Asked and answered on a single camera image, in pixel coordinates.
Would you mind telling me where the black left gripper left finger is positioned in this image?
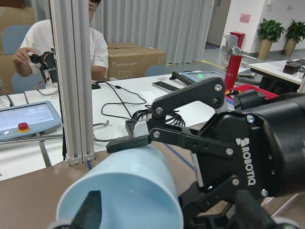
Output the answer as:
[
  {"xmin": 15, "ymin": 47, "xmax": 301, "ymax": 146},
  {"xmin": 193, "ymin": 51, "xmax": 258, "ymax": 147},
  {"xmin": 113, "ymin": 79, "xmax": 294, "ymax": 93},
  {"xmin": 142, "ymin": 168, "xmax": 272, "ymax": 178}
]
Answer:
[{"xmin": 47, "ymin": 190, "xmax": 103, "ymax": 229}]

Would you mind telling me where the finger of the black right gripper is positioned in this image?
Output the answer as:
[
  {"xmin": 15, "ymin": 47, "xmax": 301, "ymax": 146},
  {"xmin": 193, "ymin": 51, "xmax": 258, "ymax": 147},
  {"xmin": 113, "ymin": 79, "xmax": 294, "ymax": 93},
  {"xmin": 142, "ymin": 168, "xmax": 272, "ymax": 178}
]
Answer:
[
  {"xmin": 179, "ymin": 175, "xmax": 241, "ymax": 229},
  {"xmin": 106, "ymin": 78, "xmax": 234, "ymax": 157}
]

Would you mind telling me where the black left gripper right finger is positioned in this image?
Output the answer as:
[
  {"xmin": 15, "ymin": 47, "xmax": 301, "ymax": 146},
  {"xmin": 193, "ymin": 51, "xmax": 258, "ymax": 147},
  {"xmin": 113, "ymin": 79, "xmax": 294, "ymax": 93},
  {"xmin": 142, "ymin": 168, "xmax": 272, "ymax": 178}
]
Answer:
[{"xmin": 235, "ymin": 190, "xmax": 299, "ymax": 229}]

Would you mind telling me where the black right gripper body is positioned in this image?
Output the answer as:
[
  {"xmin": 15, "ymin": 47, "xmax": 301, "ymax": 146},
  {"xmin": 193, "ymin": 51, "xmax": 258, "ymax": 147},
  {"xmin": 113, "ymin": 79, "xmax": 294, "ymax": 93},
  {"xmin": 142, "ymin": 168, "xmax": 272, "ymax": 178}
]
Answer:
[{"xmin": 193, "ymin": 93, "xmax": 305, "ymax": 197}]

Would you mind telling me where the light blue cup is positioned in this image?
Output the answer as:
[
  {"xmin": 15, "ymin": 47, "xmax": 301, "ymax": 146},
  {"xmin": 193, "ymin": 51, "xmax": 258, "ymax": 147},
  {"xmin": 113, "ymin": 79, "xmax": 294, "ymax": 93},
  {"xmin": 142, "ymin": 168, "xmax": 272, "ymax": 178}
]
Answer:
[{"xmin": 56, "ymin": 145, "xmax": 183, "ymax": 229}]

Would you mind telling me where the red water bottle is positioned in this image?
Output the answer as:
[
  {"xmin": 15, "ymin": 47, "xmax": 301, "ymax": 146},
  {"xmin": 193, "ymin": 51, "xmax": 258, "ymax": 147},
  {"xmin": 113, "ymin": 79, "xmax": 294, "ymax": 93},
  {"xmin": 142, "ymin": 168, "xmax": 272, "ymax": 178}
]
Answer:
[{"xmin": 224, "ymin": 54, "xmax": 242, "ymax": 89}]

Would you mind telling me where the black smartphone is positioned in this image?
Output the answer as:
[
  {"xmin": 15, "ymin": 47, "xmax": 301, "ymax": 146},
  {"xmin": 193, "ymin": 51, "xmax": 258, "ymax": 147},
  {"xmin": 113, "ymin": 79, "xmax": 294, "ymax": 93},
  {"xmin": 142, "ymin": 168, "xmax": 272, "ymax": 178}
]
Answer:
[{"xmin": 152, "ymin": 81, "xmax": 179, "ymax": 93}]

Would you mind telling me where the cardboard box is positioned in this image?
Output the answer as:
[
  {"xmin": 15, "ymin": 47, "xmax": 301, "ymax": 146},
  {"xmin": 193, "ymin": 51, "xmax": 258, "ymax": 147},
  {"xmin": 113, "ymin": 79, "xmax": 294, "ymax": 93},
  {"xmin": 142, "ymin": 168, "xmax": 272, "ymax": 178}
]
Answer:
[{"xmin": 106, "ymin": 42, "xmax": 166, "ymax": 81}]

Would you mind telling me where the blue teach pendant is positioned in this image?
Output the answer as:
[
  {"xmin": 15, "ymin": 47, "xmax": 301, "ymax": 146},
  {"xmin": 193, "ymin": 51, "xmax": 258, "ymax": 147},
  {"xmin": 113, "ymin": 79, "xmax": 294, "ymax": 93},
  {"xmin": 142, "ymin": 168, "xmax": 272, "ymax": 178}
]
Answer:
[{"xmin": 0, "ymin": 101, "xmax": 61, "ymax": 140}]

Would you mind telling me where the seated person white shirt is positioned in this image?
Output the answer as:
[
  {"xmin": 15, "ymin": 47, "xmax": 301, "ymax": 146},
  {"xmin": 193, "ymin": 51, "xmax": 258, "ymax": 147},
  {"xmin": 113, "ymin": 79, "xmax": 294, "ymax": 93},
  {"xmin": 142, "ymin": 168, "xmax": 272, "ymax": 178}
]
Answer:
[{"xmin": 12, "ymin": 0, "xmax": 109, "ymax": 90}]

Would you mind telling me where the black coiled cable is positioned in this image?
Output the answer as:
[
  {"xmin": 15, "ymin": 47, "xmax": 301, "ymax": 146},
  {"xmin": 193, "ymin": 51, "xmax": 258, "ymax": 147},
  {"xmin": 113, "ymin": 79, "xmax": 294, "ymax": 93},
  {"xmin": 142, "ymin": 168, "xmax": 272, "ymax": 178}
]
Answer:
[{"xmin": 131, "ymin": 106, "xmax": 186, "ymax": 127}]

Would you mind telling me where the aluminium frame post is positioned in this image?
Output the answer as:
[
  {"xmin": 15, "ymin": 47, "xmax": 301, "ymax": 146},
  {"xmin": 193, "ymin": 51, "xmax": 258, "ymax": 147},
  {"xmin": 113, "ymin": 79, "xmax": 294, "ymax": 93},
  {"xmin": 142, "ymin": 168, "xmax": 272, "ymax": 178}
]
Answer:
[{"xmin": 50, "ymin": 0, "xmax": 95, "ymax": 166}]

